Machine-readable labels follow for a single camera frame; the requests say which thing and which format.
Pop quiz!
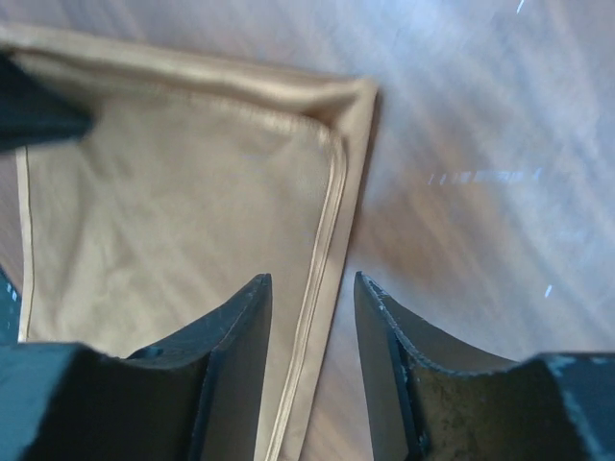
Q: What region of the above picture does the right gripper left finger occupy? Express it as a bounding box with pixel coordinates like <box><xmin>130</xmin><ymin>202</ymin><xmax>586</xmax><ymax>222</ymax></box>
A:
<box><xmin>1</xmin><ymin>274</ymin><xmax>272</xmax><ymax>460</ymax></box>

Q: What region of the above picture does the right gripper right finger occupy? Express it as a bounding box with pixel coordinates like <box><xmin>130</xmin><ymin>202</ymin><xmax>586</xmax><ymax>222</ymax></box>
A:
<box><xmin>354</xmin><ymin>273</ymin><xmax>614</xmax><ymax>460</ymax></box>

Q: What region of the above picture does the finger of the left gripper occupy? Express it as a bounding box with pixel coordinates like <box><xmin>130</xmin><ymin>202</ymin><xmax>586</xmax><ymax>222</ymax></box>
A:
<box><xmin>1</xmin><ymin>52</ymin><xmax>94</xmax><ymax>152</ymax></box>

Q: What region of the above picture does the brown cloth napkin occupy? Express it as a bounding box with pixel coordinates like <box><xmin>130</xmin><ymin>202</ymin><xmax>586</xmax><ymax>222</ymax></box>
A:
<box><xmin>1</xmin><ymin>23</ymin><xmax>378</xmax><ymax>460</ymax></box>

